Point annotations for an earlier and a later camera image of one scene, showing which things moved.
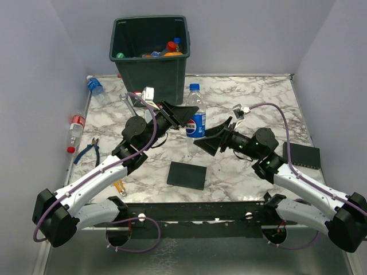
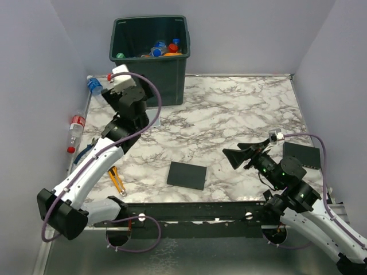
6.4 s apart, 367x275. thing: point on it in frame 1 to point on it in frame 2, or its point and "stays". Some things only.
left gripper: x=181 y=114 to x=114 y=98
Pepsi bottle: x=196 y=126 to x=159 y=48
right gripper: x=211 y=144 to x=248 y=150
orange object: x=173 y=54 stays
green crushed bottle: x=120 y=55 stays
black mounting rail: x=200 y=219 stays
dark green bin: x=152 y=51 stays
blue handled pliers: x=95 y=144 stays
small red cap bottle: x=171 y=47 stays
